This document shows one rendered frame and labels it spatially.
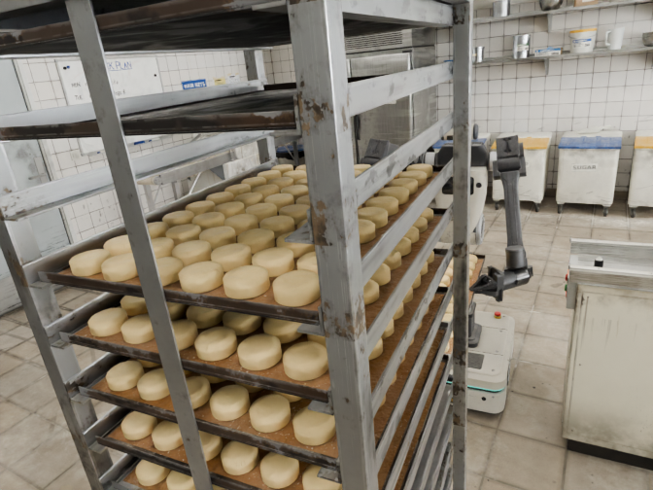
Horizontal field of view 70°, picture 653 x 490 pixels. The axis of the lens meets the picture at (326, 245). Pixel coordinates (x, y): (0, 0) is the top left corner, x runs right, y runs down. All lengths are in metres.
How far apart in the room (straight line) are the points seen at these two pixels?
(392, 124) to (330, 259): 5.04
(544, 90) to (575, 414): 4.20
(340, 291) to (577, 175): 5.04
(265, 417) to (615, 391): 1.84
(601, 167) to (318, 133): 5.05
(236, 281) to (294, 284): 0.07
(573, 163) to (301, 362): 4.95
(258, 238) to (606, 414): 1.94
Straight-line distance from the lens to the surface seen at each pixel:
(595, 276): 2.03
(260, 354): 0.54
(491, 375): 2.45
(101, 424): 0.84
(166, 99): 0.87
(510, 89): 5.97
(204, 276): 0.53
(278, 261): 0.54
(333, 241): 0.38
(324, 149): 0.36
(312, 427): 0.57
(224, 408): 0.63
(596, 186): 5.41
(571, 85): 5.90
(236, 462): 0.69
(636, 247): 2.31
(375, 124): 5.49
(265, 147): 1.12
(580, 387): 2.28
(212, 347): 0.58
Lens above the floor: 1.72
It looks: 21 degrees down
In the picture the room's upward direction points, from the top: 6 degrees counter-clockwise
